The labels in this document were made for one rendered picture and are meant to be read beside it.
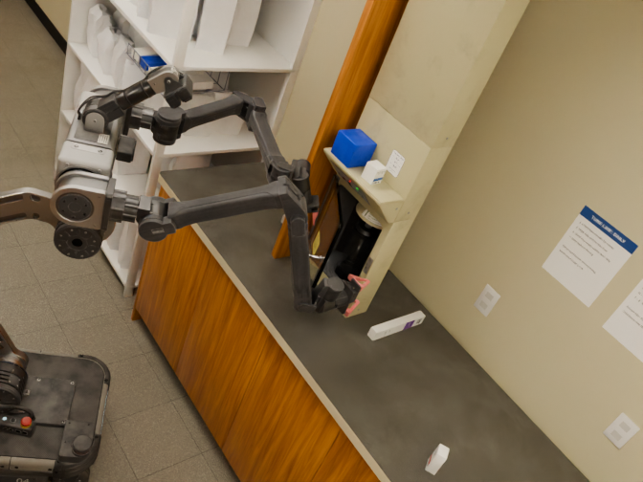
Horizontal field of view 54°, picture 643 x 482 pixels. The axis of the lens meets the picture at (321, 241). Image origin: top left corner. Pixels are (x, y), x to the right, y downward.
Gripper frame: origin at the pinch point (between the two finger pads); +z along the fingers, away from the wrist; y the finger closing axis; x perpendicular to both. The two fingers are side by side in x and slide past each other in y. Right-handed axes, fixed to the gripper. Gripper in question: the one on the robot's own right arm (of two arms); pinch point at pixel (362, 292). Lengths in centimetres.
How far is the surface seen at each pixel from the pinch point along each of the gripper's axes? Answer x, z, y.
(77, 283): 142, -32, -120
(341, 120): 46, 9, 38
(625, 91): -16, 55, 85
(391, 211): 8.9, 8.0, 26.3
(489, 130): 18, 55, 49
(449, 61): 17, 12, 76
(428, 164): 9.0, 14.8, 44.4
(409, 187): 9.7, 12.0, 35.0
